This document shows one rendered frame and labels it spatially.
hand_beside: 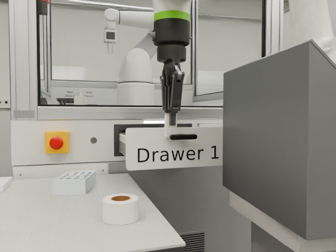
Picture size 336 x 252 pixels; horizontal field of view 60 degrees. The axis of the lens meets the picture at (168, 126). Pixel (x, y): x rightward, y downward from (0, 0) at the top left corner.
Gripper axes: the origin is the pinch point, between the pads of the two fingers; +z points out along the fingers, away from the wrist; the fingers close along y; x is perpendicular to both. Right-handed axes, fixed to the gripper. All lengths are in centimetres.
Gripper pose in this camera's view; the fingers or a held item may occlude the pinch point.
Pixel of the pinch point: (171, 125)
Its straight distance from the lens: 76.0
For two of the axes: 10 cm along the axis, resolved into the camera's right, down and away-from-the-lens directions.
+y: 3.1, 0.8, -9.5
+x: 9.5, -0.2, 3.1
